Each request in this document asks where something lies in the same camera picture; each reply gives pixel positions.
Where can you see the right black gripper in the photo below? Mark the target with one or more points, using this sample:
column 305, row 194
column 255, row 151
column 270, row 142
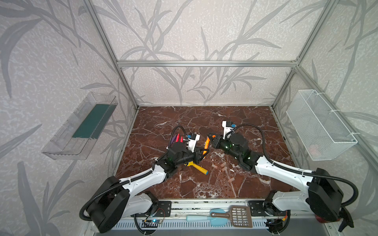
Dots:
column 217, row 141

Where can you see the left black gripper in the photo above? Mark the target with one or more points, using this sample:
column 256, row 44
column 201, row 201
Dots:
column 196, row 154

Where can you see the orange marker pen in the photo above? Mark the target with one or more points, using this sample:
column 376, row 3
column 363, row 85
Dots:
column 206, row 146

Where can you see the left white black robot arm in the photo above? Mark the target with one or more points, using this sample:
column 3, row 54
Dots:
column 118, row 198

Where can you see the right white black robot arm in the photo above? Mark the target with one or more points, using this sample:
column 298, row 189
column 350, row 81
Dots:
column 321, row 196

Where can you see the pink marker pen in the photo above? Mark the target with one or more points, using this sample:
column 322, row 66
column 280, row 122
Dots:
column 177, row 139

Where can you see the purple marker pen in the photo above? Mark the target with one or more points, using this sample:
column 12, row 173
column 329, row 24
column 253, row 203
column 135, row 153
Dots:
column 173, row 140

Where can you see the yellow toy shovel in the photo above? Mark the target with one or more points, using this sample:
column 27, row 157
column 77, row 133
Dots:
column 199, row 168

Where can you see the small circuit board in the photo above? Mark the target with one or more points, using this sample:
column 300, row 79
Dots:
column 152, row 223

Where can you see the light blue silicone spatula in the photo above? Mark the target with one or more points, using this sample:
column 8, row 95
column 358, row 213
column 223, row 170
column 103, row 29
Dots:
column 214, row 221

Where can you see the brown slotted spatula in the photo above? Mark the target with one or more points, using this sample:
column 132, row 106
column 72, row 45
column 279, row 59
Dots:
column 240, row 216

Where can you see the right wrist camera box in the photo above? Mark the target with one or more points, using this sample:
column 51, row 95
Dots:
column 228, row 129

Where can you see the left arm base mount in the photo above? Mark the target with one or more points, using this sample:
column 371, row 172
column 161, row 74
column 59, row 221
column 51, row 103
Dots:
column 158, row 209

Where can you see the aluminium front rail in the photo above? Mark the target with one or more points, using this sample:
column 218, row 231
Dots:
column 180, row 209

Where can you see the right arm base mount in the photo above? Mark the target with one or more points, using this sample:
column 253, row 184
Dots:
column 264, row 208

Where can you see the clear plastic wall tray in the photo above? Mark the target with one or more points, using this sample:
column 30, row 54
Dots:
column 79, row 134

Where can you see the aluminium cage frame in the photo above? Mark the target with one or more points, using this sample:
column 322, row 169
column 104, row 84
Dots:
column 329, row 63

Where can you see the white wire mesh basket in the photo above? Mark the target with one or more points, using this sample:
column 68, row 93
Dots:
column 322, row 132

